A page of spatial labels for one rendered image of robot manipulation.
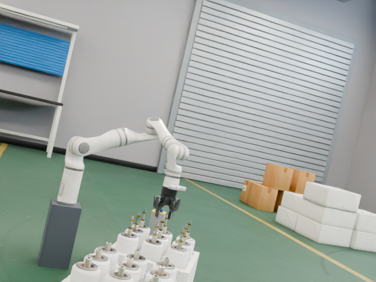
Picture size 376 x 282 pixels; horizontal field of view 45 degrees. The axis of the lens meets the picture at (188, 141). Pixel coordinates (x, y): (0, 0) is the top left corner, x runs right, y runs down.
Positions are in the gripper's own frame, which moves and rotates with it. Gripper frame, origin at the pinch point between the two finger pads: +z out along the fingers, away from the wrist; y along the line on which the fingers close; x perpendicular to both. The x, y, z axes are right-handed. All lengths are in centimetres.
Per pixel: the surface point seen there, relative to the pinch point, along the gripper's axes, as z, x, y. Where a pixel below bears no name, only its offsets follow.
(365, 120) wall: -137, -347, -621
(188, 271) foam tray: 17.4, 25.4, -2.1
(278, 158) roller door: -32, -391, -467
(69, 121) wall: -17, -497, -121
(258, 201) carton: 25, -239, -293
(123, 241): 12.5, 3.9, 20.2
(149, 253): 14.4, 12.0, 11.1
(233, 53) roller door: -186, -425, -345
